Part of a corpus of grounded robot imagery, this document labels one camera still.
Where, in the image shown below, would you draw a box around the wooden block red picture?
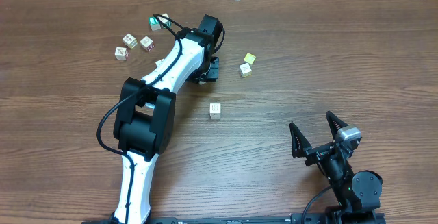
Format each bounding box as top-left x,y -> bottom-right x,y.
123,33 -> 138,49

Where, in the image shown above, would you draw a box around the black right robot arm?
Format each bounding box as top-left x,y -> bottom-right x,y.
289,111 -> 385,224

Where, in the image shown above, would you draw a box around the red number three block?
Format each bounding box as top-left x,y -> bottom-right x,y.
140,36 -> 155,52

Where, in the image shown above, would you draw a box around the green letter H block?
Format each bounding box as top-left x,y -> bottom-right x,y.
149,16 -> 162,31

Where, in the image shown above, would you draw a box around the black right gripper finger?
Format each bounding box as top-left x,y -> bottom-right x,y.
289,122 -> 312,158
326,111 -> 348,140

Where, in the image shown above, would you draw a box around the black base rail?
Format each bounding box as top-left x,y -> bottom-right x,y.
82,213 -> 386,224

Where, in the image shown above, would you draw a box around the wooden block crossed picture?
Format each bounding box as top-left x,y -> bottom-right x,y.
114,47 -> 129,60

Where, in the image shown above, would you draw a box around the number five green block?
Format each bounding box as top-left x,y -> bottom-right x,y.
159,13 -> 171,27

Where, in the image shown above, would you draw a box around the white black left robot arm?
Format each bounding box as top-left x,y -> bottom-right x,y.
110,15 -> 224,223

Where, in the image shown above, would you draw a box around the hammer picture block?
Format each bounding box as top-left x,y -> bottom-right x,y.
155,59 -> 165,66

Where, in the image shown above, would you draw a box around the yellow topped acorn block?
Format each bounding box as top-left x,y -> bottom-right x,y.
244,53 -> 256,65

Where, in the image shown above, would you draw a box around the scissors picture wooden block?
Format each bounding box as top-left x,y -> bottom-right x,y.
239,63 -> 252,78

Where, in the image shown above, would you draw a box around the letter B wooden block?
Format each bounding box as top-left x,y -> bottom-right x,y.
209,103 -> 221,120

